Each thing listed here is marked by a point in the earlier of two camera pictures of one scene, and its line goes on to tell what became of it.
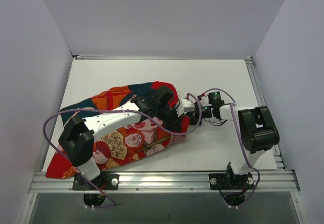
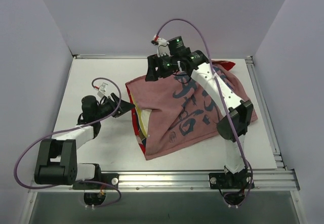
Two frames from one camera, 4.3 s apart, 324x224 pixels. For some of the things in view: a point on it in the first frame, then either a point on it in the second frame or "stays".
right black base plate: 231,181 stays
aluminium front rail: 265,181 stays
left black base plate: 106,181 stays
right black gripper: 196,114 -> 154,65
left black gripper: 171,118 -> 115,104
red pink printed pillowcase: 133,142 -> 185,113
